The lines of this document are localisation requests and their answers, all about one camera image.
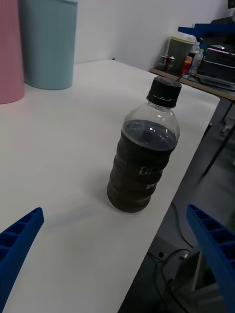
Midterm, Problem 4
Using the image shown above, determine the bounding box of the pink plastic bin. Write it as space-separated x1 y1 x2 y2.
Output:
0 0 25 105

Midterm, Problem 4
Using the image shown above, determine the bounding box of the black floor cable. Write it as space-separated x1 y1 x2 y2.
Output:
153 202 196 313

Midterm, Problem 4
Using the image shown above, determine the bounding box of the dark drink bottle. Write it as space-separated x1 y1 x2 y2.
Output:
106 76 183 213

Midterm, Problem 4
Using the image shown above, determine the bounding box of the red drink can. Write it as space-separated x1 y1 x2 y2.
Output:
182 56 194 75

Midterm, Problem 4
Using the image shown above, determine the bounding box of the clear plastic bottle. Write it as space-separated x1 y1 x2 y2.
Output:
189 48 204 75

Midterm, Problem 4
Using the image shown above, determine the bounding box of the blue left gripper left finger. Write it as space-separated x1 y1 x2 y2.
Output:
0 207 45 313

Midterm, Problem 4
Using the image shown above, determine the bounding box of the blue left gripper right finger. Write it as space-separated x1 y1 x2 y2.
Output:
186 204 235 313

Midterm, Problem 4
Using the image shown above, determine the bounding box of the pale blue plastic bin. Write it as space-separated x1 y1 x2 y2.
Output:
18 0 79 90

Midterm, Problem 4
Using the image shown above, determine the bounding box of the wooden side table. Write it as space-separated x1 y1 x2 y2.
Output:
149 67 235 177

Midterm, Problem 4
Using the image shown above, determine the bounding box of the grey bin with pale rim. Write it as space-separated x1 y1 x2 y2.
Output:
167 36 197 73

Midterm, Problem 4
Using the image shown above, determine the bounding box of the blue shelf rack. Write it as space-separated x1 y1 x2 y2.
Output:
178 23 235 38

